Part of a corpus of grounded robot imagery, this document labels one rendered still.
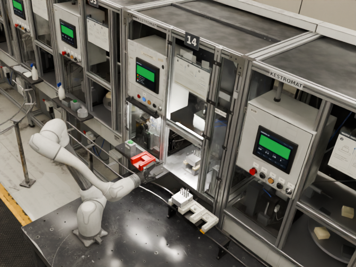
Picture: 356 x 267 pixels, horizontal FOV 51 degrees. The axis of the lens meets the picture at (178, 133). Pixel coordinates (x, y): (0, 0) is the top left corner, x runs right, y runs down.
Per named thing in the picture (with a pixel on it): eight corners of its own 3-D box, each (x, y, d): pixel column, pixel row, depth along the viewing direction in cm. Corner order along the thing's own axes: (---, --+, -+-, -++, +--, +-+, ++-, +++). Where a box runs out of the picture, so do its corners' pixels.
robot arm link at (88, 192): (87, 217, 272) (95, 197, 290) (107, 213, 268) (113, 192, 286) (31, 134, 233) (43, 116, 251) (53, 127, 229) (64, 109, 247)
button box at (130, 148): (124, 153, 309) (124, 141, 302) (131, 149, 314) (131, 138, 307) (130, 157, 304) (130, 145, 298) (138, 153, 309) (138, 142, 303)
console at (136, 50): (125, 95, 296) (124, 39, 271) (152, 86, 314) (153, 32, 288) (160, 117, 272) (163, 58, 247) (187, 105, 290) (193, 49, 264)
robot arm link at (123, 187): (129, 173, 244) (122, 179, 255) (109, 183, 235) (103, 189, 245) (138, 187, 243) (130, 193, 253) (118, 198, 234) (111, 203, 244)
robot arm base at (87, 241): (89, 251, 253) (89, 246, 250) (72, 232, 265) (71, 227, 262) (112, 238, 264) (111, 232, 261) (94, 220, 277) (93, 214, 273)
